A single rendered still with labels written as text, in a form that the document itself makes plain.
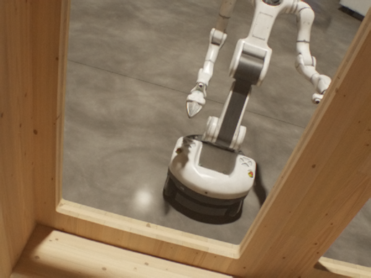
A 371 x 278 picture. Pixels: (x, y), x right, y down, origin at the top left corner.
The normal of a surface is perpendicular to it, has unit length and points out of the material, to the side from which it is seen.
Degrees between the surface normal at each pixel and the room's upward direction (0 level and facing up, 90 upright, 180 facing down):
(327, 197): 90
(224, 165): 0
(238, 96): 62
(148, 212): 0
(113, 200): 0
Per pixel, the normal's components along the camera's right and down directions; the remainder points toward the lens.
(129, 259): 0.22, -0.74
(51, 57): -0.14, 0.62
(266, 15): -0.07, 0.13
